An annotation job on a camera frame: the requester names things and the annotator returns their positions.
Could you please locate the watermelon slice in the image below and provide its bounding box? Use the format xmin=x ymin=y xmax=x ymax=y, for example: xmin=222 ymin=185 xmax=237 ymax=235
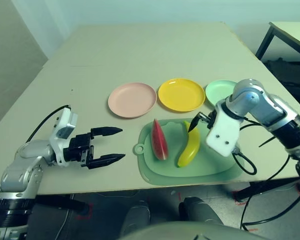
xmin=151 ymin=118 xmax=169 ymax=161

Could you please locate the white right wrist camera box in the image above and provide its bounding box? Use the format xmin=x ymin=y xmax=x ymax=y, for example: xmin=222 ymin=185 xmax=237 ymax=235
xmin=205 ymin=106 xmax=241 ymax=157

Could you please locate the pink plate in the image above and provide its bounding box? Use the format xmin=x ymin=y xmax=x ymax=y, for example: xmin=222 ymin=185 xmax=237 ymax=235
xmin=107 ymin=82 xmax=158 ymax=119

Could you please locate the green cutting board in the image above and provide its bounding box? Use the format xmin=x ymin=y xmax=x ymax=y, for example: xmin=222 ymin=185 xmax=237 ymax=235
xmin=132 ymin=117 xmax=246 ymax=186

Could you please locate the grey robot left leg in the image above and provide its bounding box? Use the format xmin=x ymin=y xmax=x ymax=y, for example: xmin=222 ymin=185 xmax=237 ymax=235
xmin=122 ymin=201 xmax=151 ymax=231

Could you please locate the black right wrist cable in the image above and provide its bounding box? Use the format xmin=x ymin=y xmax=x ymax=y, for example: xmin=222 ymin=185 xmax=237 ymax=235
xmin=231 ymin=117 xmax=300 ymax=232

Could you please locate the side table with black legs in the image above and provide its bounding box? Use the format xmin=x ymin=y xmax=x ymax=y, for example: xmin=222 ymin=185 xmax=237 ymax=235
xmin=254 ymin=21 xmax=300 ymax=62

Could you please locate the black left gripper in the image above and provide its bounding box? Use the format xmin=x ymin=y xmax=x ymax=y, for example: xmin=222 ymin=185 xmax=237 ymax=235
xmin=63 ymin=126 xmax=126 ymax=171

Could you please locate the mint green plate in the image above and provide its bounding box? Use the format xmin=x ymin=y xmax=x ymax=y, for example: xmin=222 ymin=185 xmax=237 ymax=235
xmin=205 ymin=79 xmax=238 ymax=108

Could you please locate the yellow banana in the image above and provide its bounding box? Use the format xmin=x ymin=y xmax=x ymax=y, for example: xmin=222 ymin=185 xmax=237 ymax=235
xmin=177 ymin=120 xmax=201 ymax=169

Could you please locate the grey robot leg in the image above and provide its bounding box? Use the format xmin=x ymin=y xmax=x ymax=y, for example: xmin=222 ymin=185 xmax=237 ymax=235
xmin=122 ymin=201 xmax=151 ymax=231
xmin=178 ymin=196 xmax=225 ymax=226

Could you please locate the grey robot right leg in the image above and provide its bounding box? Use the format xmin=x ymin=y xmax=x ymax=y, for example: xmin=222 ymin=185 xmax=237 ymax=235
xmin=178 ymin=196 xmax=225 ymax=226

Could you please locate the yellow plate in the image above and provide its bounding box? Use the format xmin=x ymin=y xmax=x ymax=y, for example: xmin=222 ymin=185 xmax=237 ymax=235
xmin=157 ymin=78 xmax=206 ymax=113

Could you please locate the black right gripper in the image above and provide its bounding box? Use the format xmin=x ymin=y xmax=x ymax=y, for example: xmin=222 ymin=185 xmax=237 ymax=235
xmin=187 ymin=111 xmax=217 ymax=133

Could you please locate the black table foot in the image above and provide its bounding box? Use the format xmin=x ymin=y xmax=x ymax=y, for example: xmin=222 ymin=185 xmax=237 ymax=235
xmin=36 ymin=193 xmax=90 ymax=216
xmin=233 ymin=178 xmax=300 ymax=201

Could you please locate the grey robot torso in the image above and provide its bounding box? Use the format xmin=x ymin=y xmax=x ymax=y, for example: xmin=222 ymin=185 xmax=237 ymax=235
xmin=119 ymin=221 xmax=266 ymax=240

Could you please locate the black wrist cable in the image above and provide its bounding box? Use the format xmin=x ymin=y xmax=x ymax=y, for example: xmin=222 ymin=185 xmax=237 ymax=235
xmin=27 ymin=104 xmax=72 ymax=142
xmin=231 ymin=117 xmax=300 ymax=232

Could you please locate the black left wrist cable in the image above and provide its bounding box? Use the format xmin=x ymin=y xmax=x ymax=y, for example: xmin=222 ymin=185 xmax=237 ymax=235
xmin=27 ymin=104 xmax=72 ymax=142

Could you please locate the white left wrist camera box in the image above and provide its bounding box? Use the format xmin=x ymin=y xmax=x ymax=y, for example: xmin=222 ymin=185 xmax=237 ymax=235
xmin=48 ymin=107 xmax=79 ymax=166

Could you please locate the black zip tie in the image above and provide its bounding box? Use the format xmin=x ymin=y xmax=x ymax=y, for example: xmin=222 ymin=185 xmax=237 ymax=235
xmin=258 ymin=136 xmax=276 ymax=149

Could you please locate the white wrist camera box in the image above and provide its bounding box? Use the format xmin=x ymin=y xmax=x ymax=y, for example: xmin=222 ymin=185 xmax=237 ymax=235
xmin=205 ymin=106 xmax=241 ymax=157
xmin=48 ymin=107 xmax=79 ymax=166

